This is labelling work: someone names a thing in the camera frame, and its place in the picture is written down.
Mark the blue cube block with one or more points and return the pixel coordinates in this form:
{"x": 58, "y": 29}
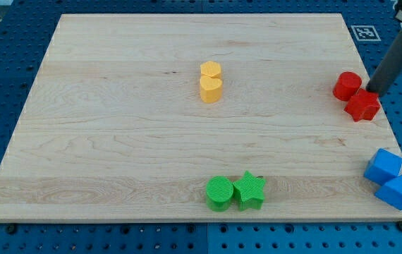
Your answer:
{"x": 383, "y": 166}

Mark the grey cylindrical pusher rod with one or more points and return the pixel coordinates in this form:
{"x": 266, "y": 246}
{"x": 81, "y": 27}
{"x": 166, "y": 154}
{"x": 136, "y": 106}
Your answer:
{"x": 388, "y": 69}

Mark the yellow heart block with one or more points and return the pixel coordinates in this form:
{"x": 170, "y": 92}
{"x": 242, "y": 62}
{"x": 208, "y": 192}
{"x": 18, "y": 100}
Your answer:
{"x": 210, "y": 89}

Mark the wooden board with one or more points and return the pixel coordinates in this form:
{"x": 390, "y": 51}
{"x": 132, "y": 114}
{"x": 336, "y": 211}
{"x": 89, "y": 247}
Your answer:
{"x": 114, "y": 129}

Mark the yellow hexagon block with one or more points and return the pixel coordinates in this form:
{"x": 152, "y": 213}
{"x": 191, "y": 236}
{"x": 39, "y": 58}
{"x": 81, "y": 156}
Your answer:
{"x": 211, "y": 69}

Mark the green cylinder block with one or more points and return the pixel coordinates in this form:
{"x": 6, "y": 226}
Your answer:
{"x": 219, "y": 193}

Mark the red star block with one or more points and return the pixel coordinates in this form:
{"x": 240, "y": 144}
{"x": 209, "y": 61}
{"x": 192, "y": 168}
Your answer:
{"x": 363, "y": 105}

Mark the green star block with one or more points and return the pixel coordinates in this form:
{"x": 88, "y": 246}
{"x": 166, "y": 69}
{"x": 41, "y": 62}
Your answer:
{"x": 249, "y": 191}

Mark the red cylinder block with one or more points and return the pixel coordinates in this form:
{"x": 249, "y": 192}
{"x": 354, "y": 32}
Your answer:
{"x": 347, "y": 85}

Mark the blue triangle block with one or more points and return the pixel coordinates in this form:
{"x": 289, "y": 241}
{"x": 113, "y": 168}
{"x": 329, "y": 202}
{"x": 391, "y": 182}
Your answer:
{"x": 391, "y": 192}

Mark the white fiducial marker tag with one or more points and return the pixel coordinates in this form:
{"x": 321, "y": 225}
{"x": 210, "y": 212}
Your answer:
{"x": 365, "y": 33}

